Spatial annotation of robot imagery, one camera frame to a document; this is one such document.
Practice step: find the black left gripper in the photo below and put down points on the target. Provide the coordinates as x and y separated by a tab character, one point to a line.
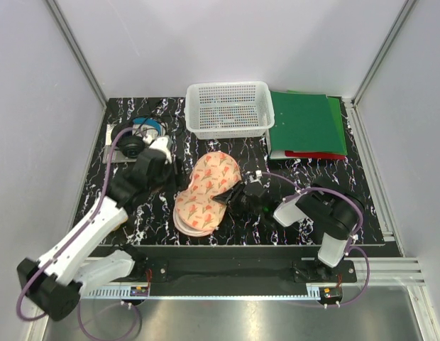
177	179

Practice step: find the green flat folder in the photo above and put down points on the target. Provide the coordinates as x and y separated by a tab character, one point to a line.
335	107

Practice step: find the floral pink laundry bag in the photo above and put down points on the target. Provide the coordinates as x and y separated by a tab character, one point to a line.
196	214

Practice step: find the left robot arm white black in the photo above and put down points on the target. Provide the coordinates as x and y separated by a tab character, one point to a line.
53	284

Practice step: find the white slotted cable duct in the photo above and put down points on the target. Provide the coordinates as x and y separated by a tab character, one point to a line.
266	290

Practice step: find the red folder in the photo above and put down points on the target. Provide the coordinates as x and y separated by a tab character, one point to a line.
315	155

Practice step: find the aluminium frame rail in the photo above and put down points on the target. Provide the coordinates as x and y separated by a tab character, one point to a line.
70	39

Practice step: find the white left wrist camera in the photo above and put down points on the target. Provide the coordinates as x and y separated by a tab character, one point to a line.
160	143

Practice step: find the white plastic mesh basket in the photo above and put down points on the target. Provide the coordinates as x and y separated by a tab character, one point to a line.
227	110

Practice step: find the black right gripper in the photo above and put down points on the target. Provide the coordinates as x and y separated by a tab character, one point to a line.
230	197

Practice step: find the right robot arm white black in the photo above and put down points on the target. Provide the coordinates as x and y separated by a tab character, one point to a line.
335	212

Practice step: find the black blue headphones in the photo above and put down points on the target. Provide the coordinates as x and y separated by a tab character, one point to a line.
139	131

